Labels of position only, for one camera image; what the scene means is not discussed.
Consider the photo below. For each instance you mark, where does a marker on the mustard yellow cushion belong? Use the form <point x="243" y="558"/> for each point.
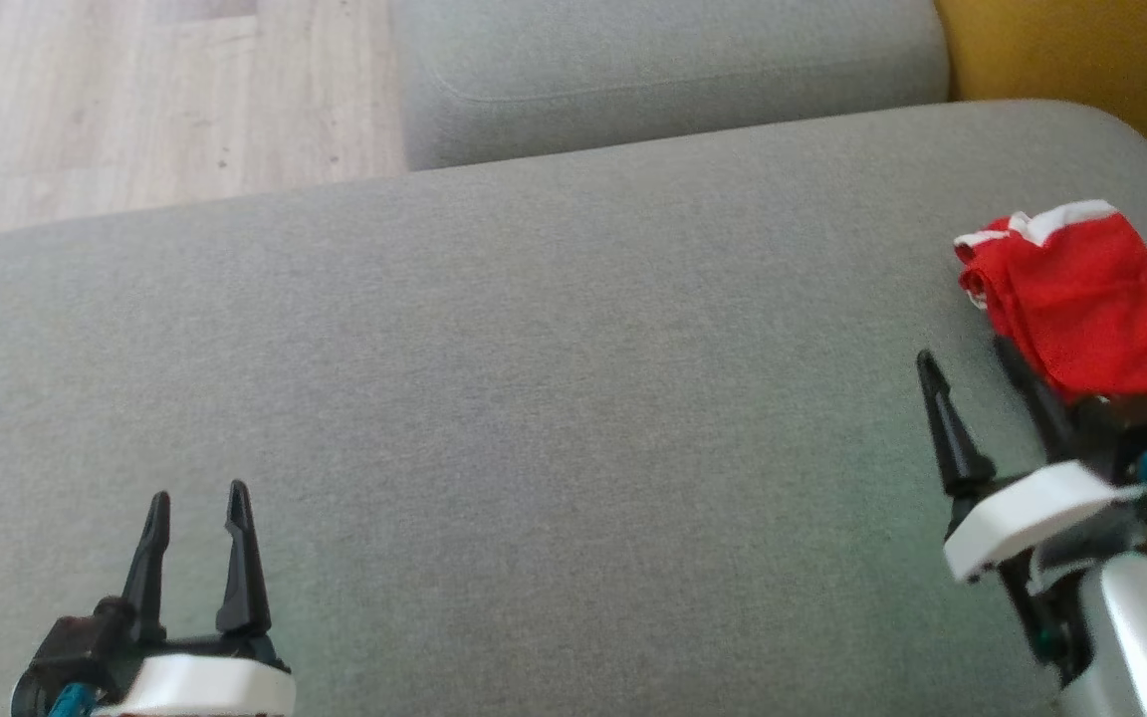
<point x="1081" y="60"/>

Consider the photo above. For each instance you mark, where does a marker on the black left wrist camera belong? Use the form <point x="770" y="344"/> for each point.
<point x="71" y="647"/>

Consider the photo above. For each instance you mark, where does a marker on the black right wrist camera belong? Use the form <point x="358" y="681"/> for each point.
<point x="1126" y="433"/>

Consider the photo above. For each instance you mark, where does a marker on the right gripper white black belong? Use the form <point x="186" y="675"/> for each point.
<point x="1032" y="513"/>

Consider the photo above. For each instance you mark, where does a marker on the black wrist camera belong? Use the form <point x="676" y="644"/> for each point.
<point x="71" y="647"/>
<point x="1126" y="433"/>

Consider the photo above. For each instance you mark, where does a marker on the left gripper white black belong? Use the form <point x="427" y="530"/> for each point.
<point x="205" y="687"/>

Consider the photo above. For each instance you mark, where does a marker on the red shorts with white trim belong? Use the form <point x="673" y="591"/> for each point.
<point x="1091" y="299"/>

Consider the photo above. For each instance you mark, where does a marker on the large grey sofa seat cushion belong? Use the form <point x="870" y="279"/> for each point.
<point x="534" y="398"/>

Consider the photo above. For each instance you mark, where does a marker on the small grey sofa cushion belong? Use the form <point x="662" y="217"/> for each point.
<point x="673" y="70"/>

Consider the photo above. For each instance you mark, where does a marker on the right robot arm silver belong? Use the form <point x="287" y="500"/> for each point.
<point x="1141" y="647"/>

